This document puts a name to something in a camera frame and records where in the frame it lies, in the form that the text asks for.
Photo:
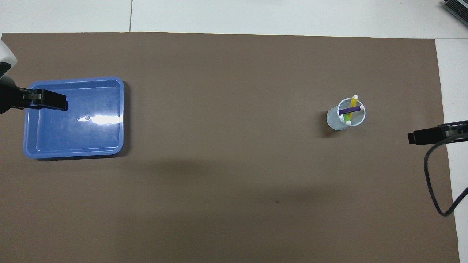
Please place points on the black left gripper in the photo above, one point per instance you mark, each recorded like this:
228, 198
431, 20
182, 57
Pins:
7, 96

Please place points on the yellow pen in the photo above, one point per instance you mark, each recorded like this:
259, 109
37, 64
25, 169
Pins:
353, 104

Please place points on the grey ribbed device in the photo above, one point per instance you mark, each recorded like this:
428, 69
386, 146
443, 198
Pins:
457, 9

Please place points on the translucent plastic cup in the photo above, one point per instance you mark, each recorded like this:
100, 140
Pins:
333, 122

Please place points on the purple pen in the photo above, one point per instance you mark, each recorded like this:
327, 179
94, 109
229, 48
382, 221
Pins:
349, 109

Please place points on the green pen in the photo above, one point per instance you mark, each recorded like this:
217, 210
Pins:
346, 118

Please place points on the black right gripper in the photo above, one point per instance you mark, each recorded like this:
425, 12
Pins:
465, 129

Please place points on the blue plastic tray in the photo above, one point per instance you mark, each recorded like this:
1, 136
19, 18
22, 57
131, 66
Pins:
91, 138

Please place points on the brown table mat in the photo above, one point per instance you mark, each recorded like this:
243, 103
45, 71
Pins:
234, 146

